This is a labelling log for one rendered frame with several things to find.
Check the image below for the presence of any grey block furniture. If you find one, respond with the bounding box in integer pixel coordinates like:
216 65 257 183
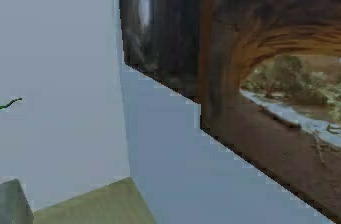
0 176 35 224

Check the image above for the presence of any landscape arch wall picture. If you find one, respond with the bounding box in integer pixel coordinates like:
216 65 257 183
118 0 341 224

